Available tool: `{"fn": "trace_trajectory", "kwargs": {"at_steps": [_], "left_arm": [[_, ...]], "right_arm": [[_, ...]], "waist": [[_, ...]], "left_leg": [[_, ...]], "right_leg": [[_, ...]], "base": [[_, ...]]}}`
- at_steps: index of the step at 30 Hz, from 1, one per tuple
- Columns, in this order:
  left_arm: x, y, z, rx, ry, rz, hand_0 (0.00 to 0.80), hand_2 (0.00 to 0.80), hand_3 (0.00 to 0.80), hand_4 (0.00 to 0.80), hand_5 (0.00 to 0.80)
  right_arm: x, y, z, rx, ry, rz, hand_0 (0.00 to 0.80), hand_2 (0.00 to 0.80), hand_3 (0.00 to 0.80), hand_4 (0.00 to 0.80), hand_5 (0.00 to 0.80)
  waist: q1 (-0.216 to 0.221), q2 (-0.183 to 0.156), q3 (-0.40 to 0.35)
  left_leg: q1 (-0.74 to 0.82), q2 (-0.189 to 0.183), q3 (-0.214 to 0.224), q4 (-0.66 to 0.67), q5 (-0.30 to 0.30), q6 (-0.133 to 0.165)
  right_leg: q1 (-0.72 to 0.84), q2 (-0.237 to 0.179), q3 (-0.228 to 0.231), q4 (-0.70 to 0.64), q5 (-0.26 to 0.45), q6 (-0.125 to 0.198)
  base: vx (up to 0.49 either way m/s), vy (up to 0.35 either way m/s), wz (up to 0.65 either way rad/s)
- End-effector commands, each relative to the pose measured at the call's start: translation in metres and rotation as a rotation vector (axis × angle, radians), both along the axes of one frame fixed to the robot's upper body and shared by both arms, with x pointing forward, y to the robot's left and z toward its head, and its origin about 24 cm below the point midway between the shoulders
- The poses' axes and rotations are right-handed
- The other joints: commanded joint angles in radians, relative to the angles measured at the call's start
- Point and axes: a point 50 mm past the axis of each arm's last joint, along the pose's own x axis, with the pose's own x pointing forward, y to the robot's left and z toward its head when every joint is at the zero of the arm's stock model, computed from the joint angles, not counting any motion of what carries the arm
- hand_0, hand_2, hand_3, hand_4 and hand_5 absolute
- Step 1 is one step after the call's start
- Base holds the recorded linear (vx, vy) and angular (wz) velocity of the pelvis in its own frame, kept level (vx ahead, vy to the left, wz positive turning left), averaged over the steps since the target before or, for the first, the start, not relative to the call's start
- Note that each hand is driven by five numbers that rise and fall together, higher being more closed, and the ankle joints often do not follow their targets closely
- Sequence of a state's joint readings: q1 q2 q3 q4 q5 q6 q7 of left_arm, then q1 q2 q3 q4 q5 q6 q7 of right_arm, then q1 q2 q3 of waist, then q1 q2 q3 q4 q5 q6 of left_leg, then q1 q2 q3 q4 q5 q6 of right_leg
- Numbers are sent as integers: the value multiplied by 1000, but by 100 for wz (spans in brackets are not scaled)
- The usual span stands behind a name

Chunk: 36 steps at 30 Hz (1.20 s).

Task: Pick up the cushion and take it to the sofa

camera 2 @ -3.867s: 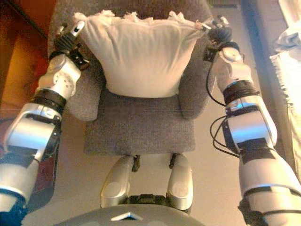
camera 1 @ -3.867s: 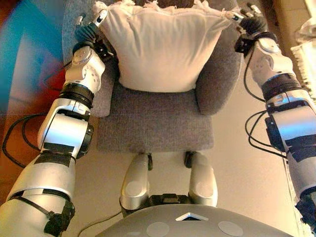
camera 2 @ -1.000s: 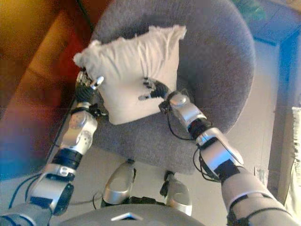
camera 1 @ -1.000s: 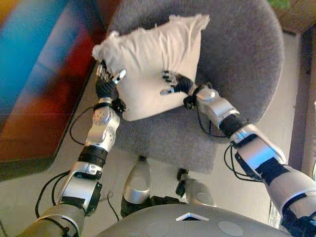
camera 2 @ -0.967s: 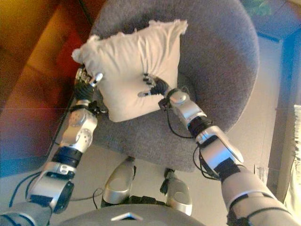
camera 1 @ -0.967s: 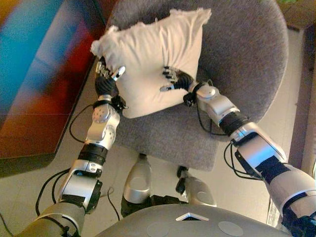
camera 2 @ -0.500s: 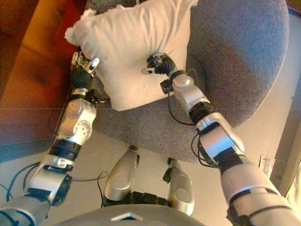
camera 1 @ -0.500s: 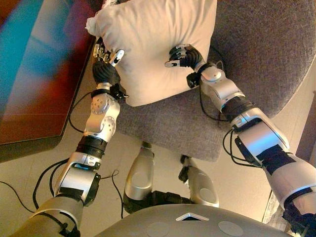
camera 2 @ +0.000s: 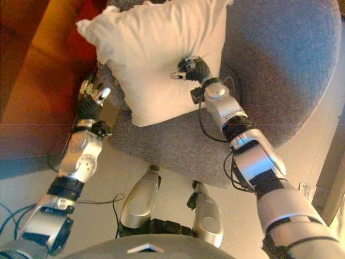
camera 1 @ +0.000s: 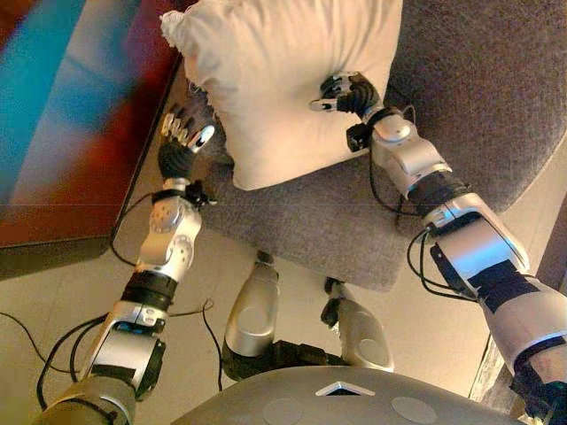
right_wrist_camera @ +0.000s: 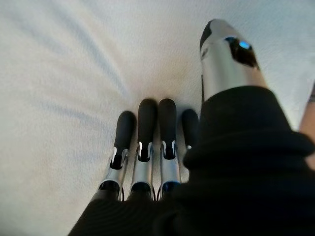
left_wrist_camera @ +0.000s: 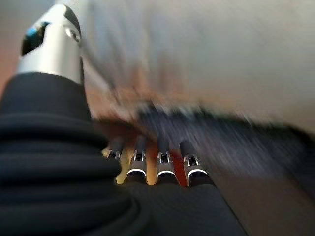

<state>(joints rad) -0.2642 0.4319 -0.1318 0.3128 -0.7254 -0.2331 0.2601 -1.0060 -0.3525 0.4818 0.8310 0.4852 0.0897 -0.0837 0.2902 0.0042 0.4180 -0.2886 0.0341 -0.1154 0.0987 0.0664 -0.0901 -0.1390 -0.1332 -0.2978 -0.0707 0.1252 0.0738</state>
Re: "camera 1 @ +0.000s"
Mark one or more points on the silver right robot leg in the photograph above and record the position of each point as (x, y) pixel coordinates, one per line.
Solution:
(365, 336)

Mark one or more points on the glossy brown wardrobe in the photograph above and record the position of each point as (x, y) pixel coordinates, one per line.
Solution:
(66, 133)

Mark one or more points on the grey robot torso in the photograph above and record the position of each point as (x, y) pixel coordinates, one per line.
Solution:
(345, 407)

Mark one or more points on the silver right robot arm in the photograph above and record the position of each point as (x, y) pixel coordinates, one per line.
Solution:
(478, 248)

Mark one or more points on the grey fabric armchair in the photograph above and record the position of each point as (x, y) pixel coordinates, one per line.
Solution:
(478, 88)

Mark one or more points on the silver robot leg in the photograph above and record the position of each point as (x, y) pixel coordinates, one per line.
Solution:
(252, 319)
(365, 336)

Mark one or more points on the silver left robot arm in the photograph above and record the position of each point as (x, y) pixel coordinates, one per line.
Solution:
(168, 248)

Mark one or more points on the grey patterned rug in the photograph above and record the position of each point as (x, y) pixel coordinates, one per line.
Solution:
(489, 372)

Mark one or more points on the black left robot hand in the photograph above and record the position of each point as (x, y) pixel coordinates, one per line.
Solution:
(175, 159)

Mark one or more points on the white fringed cushion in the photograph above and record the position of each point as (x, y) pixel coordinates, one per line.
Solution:
(274, 88)

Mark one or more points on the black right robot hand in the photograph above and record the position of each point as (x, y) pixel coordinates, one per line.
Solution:
(359, 95)

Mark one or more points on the silver left robot leg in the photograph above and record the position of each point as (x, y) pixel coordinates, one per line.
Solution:
(252, 319)

